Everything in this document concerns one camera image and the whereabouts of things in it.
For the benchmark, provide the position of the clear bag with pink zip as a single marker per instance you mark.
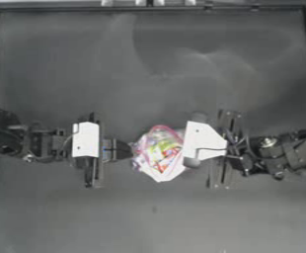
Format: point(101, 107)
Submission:
point(160, 154)

